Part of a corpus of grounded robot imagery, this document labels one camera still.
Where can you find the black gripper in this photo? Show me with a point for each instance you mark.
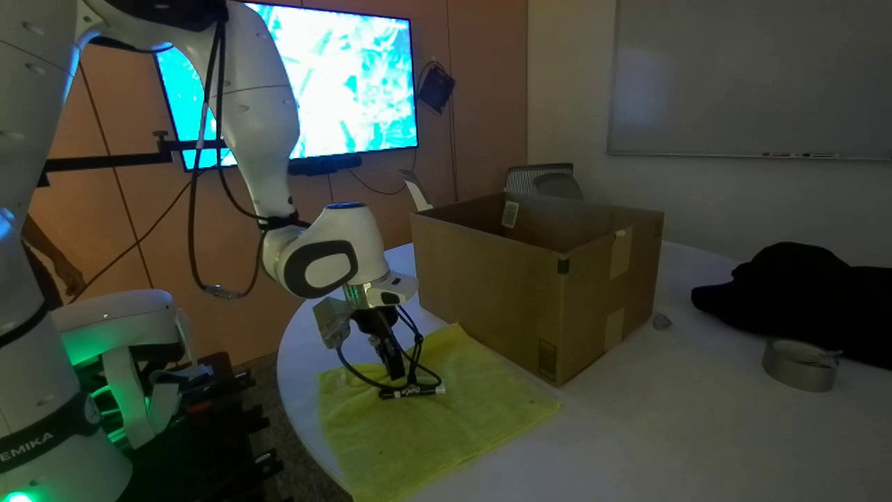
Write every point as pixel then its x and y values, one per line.
pixel 378 325

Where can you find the black dry erase marker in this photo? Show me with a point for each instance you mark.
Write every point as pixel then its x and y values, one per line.
pixel 411 392

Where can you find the yellow microfiber cloth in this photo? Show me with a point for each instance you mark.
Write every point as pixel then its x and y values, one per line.
pixel 393 446

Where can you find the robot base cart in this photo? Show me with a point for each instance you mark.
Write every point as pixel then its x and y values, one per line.
pixel 177 416

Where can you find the large cardboard box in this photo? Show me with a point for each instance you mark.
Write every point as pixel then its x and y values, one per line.
pixel 548 282

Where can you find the small clear plastic cap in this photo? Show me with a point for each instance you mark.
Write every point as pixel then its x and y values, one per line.
pixel 661 321

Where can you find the black bag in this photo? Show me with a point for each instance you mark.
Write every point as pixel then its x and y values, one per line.
pixel 806 293

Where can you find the grey tape roll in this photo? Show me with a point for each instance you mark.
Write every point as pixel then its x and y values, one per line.
pixel 802 364

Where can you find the wall mounted tv screen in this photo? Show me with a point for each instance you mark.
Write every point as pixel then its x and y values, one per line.
pixel 351 80

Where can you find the wall whiteboard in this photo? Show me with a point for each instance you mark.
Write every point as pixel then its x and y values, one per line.
pixel 753 80

